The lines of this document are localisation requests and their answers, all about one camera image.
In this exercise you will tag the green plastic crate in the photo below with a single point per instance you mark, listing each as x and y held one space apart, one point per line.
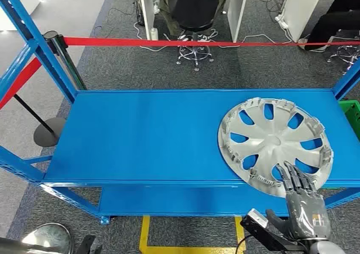
352 114

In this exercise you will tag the black stanchion with dark base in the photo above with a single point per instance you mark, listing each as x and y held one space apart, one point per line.
49 133

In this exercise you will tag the person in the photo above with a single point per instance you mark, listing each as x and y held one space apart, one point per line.
337 17
191 3

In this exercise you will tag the blue metal shelf rack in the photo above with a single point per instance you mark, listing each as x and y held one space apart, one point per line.
140 133

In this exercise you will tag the white power strip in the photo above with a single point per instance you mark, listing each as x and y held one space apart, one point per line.
281 21

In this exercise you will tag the dark chrome barrier post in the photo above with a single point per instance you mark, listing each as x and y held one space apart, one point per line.
67 60

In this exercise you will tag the grey plastic wheel hubcap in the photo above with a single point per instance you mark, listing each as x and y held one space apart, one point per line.
269 140

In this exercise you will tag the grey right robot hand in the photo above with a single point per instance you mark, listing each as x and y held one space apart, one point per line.
306 215

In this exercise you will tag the chrome stanchion with mirror base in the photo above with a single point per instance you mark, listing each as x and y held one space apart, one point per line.
47 237

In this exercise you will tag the yellow floor tape square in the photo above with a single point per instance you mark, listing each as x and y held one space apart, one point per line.
145 237

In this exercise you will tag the black stool with chrome base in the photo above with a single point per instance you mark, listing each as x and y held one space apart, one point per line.
195 51

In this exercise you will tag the red barrier belt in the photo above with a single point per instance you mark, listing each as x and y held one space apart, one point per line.
168 42
22 79

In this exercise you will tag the small white bottle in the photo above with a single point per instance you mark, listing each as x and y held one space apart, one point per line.
154 34

